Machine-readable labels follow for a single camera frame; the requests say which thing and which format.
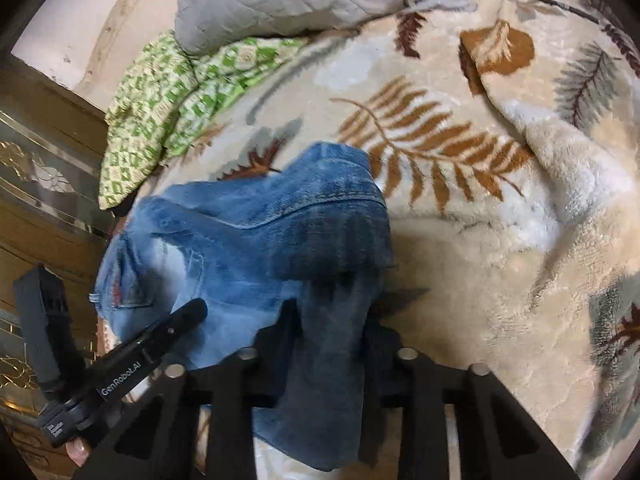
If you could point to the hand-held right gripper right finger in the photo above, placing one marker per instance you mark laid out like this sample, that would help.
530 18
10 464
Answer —
375 340

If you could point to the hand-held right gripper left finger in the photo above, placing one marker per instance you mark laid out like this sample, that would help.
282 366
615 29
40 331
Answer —
282 330

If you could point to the green patterned quilt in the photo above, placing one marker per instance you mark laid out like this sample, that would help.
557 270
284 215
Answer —
150 110

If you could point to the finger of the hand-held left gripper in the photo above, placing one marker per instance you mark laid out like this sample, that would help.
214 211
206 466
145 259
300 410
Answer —
42 320
150 345

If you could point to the person's left hand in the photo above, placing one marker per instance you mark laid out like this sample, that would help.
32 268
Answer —
77 452

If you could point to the leaf print fleece blanket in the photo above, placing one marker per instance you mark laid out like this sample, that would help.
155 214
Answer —
475 260

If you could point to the wooden stained glass door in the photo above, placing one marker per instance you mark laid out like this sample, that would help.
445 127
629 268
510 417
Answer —
40 220

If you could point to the blue denim pants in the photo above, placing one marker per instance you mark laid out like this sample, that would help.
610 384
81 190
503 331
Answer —
250 230

